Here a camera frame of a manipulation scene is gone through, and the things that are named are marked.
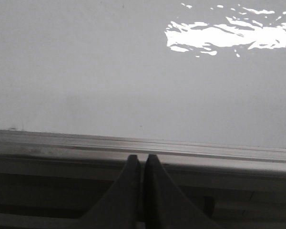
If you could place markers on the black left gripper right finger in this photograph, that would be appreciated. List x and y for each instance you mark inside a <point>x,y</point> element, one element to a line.
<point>167,207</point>

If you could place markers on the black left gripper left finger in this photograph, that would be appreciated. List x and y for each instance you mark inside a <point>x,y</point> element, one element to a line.
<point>117,209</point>

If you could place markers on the white whiteboard with aluminium frame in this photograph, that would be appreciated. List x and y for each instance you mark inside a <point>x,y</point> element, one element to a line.
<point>201,83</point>

